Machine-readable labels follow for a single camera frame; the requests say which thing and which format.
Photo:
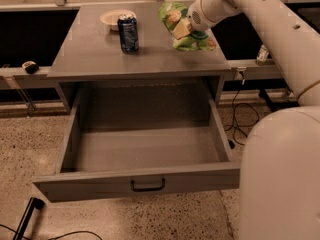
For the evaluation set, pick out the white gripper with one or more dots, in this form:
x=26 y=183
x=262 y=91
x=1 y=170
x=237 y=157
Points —
x=196 y=16

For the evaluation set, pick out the green rice chip bag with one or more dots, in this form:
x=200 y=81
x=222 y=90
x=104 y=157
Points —
x=184 y=38

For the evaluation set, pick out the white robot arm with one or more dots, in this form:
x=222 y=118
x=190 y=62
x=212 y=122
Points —
x=279 y=182

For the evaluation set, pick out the grey cabinet counter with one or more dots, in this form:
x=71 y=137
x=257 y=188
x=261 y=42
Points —
x=91 y=53

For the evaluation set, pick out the grey open drawer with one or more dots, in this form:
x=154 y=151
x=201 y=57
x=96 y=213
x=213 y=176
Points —
x=142 y=133

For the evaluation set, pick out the blue soda can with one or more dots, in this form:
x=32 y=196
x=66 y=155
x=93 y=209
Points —
x=127 y=26

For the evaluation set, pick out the small glass bottle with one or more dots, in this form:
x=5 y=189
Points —
x=262 y=55

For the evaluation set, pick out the black and yellow tape measure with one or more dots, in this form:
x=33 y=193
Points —
x=30 y=67

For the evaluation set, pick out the black stand leg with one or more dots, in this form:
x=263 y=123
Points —
x=34 y=203

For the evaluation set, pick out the grey rail shelf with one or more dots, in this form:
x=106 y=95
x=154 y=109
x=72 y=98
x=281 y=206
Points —
x=18 y=78

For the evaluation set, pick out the black drawer handle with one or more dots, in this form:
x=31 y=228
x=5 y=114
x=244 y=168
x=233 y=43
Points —
x=147 y=187

